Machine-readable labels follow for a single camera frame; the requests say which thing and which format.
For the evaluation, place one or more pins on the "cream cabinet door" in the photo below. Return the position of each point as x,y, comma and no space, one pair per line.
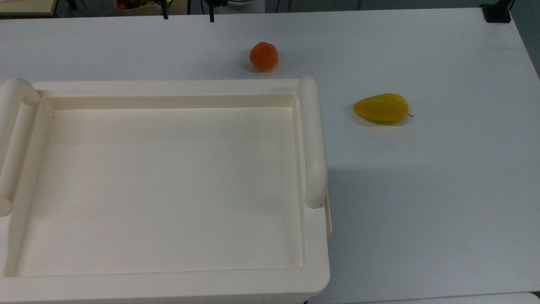
328,215

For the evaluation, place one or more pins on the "orange toy tangerine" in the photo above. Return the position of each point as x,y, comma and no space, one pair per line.
263,56

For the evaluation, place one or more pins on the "cream plastic tray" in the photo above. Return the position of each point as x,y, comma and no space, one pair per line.
168,190

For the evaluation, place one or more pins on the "yellow toy starfruit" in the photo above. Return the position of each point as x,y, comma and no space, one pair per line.
382,109

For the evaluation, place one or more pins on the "black tripod leg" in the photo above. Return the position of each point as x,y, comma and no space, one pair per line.
211,10
165,9

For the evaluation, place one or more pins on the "box of toy fruits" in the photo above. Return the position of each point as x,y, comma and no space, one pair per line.
135,6

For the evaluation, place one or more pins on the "black table clamp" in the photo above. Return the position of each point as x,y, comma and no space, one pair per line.
497,12

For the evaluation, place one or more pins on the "beige side table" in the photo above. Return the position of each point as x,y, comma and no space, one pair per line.
25,6

